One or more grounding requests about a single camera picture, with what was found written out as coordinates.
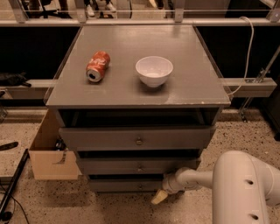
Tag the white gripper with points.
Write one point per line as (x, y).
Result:
(170, 185)

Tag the grey bottom drawer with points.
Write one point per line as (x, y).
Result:
(124, 185)

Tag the grey drawer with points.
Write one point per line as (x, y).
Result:
(135, 165)
(124, 185)
(136, 139)

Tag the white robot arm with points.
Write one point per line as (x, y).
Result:
(242, 188)

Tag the grey top drawer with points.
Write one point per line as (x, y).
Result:
(136, 139)

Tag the grey middle drawer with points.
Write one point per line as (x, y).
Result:
(135, 165)

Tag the grey drawer cabinet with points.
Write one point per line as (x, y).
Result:
(191, 97)

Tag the cardboard box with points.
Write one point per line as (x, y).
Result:
(47, 162)

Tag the white bowl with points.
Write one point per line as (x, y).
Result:
(154, 71)

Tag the black pole on floor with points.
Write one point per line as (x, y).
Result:
(12, 184)

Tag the crushed orange soda can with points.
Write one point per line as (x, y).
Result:
(97, 66)

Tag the black bag on ledge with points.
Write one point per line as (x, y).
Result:
(14, 80)

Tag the metal railing beam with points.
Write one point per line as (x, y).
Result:
(188, 21)

